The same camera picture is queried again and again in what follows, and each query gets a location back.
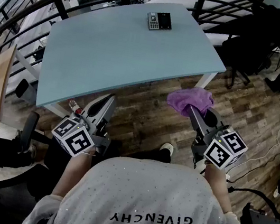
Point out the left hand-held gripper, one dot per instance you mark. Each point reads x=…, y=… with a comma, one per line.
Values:
x=80, y=139

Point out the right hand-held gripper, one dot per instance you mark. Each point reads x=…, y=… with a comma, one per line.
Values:
x=220, y=152

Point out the purple cloth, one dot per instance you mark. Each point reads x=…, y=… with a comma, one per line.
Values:
x=188, y=98

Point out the black grey keypad device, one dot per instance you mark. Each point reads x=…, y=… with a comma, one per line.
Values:
x=161, y=21

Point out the person's right forearm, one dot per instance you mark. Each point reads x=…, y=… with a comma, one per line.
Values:
x=216, y=186

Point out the person's left forearm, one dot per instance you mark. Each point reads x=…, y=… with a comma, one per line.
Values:
x=73, y=175

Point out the white table leg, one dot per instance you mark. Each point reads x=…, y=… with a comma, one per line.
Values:
x=55, y=110
x=207, y=79

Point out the clear bottle with red cap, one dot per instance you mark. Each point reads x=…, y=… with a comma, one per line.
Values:
x=74, y=106

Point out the person's white shoe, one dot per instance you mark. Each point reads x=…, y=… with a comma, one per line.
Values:
x=167, y=148

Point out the person's black trouser leg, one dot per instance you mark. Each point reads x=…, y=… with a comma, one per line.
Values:
x=146, y=152

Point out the black office chair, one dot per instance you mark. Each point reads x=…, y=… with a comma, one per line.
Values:
x=15, y=194
x=250, y=47

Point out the black chair armrest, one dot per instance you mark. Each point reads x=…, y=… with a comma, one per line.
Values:
x=29, y=130

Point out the person's grey speckled shirt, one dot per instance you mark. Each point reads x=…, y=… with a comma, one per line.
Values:
x=140, y=202

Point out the black metal railing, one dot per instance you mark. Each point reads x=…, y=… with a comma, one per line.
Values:
x=59, y=6

